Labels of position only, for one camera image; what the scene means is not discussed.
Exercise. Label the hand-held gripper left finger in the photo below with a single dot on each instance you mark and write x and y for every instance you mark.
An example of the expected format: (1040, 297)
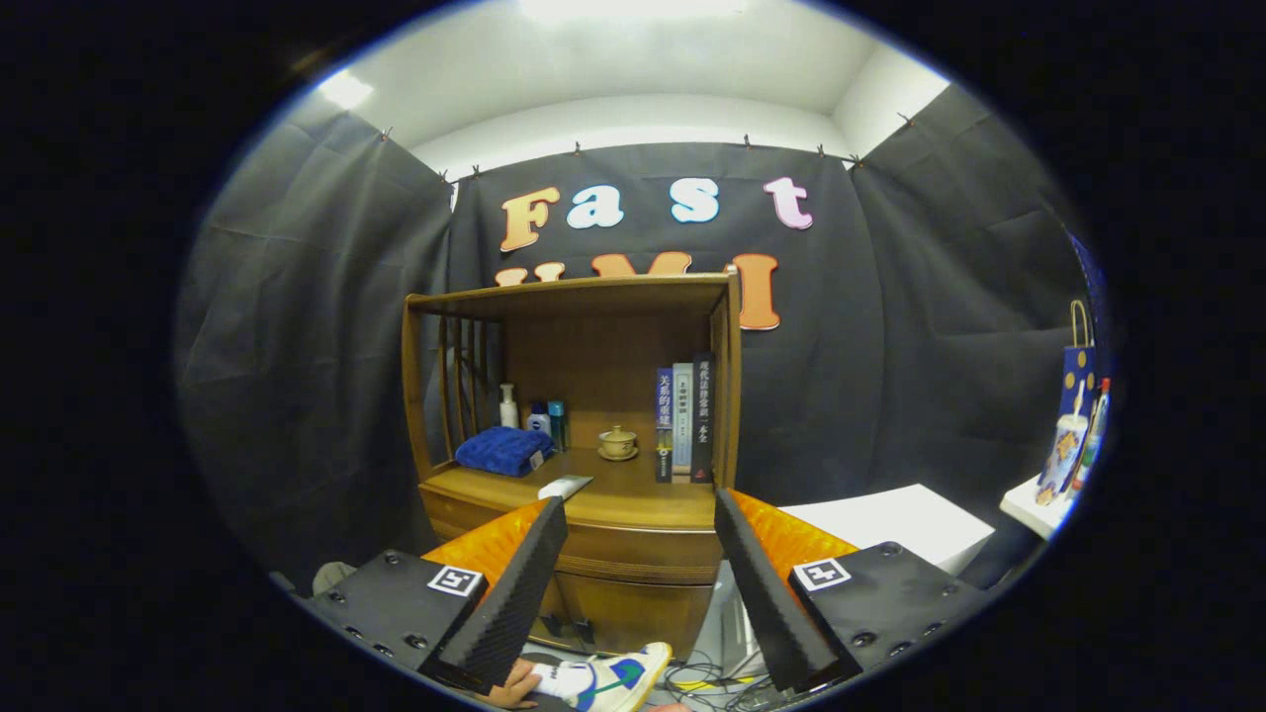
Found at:
(509, 603)

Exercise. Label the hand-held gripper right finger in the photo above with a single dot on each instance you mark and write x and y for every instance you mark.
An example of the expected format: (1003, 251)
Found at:
(767, 603)

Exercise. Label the wooden drawer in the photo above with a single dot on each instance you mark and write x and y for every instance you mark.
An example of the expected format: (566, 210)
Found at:
(633, 549)

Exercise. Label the wooden cabinet door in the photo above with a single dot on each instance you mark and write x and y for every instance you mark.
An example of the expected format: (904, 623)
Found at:
(556, 608)
(643, 613)

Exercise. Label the wooden countertop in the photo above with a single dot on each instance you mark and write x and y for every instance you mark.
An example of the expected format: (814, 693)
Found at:
(633, 485)

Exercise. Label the wooden cabinet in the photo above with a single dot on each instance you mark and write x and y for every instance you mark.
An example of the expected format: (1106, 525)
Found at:
(593, 346)

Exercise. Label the white sneaker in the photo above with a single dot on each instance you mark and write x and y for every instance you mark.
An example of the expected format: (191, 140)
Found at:
(618, 682)

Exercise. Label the blue towel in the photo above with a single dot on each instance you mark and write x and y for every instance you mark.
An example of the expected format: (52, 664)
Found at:
(499, 450)

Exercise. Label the beige saucer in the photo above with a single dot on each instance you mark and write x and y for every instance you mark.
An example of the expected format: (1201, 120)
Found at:
(603, 456)

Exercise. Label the white bottle blue cap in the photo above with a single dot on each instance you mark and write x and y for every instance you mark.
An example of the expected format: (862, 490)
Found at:
(539, 423)

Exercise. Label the teal bottle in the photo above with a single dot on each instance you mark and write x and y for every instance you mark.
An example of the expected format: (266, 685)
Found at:
(558, 425)

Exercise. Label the white pump bottle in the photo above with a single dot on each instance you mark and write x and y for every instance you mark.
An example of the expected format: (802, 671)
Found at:
(508, 413)

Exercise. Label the beige lidded teacup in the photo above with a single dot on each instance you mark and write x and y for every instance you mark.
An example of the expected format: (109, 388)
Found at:
(618, 441)

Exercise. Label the black spine book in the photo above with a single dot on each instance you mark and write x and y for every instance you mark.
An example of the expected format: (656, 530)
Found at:
(703, 415)

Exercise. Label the white spine book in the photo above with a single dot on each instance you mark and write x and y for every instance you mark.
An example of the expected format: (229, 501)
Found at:
(682, 415)

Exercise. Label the white shelf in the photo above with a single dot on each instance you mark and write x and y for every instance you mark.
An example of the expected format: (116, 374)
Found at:
(1029, 504)

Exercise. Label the black backdrop cloth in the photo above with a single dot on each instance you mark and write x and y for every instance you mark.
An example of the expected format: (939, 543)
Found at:
(890, 346)

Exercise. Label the clear bottle red cap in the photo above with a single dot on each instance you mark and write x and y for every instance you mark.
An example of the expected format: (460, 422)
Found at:
(1096, 435)

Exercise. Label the blue gift bag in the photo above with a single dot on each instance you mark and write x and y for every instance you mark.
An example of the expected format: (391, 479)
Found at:
(1073, 396)

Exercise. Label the ceiling light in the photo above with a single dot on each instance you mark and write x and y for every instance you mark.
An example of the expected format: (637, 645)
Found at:
(344, 89)

